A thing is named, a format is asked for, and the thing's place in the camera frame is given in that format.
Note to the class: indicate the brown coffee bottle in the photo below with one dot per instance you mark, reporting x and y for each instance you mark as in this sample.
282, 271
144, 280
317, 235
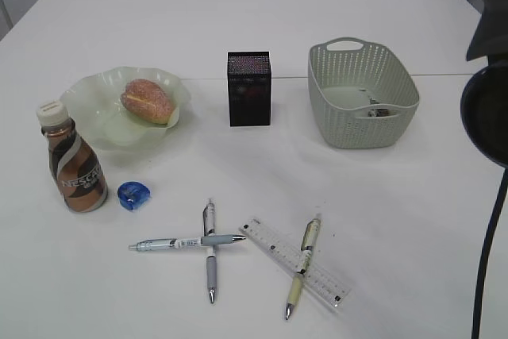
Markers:
74, 166

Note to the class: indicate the beige patterned pen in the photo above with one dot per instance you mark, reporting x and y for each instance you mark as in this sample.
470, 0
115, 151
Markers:
307, 247

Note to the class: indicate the grey pen lying vertical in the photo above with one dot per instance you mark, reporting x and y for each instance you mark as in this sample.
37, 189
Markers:
208, 217

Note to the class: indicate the blue pencil sharpener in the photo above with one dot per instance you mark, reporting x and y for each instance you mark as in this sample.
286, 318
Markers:
132, 195

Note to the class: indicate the grey pen horizontal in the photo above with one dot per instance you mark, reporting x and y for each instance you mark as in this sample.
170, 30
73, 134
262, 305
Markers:
181, 243

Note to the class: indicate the black mesh pen holder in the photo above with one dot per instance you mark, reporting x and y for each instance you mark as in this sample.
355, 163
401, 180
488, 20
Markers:
249, 88

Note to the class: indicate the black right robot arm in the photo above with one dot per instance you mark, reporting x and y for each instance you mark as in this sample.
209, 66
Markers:
483, 105

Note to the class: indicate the paper ball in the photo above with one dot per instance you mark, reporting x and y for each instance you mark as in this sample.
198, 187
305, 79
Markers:
379, 112

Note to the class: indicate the clear plastic ruler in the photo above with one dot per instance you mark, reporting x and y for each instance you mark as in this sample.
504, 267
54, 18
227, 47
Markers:
328, 288

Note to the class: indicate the grey-green plastic basket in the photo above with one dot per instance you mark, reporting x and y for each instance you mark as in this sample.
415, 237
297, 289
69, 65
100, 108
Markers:
345, 84

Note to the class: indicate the pale green wavy plate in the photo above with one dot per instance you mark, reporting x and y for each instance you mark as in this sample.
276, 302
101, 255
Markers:
94, 103

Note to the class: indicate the sugared bread roll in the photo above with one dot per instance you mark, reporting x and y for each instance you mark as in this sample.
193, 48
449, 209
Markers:
148, 101

